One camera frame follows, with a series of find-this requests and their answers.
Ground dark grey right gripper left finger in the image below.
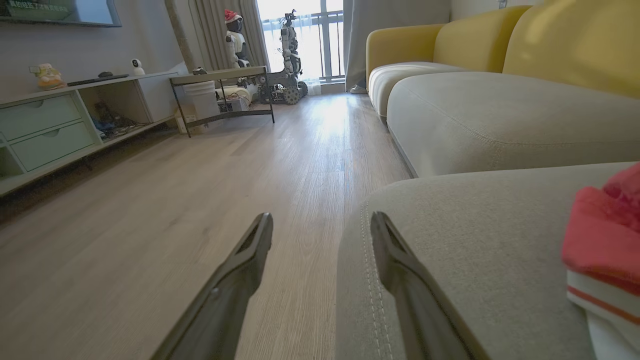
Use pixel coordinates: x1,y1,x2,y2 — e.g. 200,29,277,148
151,212,274,360

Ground white robot with santa hat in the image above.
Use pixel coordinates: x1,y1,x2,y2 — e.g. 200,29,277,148
223,8,252,70

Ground grey balcony railing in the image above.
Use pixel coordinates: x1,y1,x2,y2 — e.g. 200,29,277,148
260,9,346,84

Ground wall-mounted television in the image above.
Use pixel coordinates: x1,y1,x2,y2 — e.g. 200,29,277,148
0,0,123,28

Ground grey humanoid robot on wheels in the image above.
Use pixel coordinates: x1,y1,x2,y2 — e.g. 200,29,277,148
259,8,309,106

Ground grey sofa seat section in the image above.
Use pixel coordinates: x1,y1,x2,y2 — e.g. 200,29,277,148
335,161,640,360
386,71,640,179
368,61,473,124

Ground white cloth with red stripe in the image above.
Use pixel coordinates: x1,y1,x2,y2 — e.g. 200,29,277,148
566,269,640,360

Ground grey curtain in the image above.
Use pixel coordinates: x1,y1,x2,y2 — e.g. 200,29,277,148
343,0,452,92

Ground tangled cables in cabinet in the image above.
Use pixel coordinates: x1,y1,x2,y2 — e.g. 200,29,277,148
92,102,137,139

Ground yellow sofa back cushion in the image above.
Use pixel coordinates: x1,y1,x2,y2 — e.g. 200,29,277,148
502,0,640,99
433,5,532,74

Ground grey metal-frame side table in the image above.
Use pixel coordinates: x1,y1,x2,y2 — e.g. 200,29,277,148
169,66,276,139

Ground black remote control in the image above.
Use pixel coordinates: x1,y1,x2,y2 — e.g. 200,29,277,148
67,74,130,87

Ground white box under table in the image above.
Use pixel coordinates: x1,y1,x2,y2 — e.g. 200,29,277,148
217,95,251,114

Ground pale green TV cabinet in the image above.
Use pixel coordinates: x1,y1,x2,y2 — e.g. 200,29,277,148
0,71,182,197

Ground beige curtain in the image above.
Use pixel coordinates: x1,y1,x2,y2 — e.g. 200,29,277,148
188,0,271,72

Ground white plastic bucket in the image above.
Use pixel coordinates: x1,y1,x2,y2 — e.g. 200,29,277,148
182,81,221,121

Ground brown rope post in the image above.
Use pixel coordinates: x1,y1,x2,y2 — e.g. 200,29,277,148
164,0,199,72

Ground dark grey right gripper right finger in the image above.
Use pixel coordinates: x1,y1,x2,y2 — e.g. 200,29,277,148
370,211,476,360

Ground small yellow white toy figure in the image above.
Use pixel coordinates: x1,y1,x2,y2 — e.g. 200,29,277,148
29,63,67,91

